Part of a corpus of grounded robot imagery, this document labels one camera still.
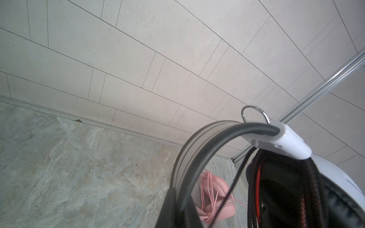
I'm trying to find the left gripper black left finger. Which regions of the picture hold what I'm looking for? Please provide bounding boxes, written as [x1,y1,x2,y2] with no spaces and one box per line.
[155,188,176,228]

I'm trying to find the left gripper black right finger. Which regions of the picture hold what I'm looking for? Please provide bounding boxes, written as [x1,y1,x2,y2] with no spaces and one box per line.
[182,196,203,228]

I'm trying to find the pink headphones with cable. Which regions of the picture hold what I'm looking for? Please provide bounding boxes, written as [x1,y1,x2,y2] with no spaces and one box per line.
[196,171,247,224]

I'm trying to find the white black headphones with cable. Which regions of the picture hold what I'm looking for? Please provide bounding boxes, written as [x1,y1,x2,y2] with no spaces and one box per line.
[169,105,365,228]

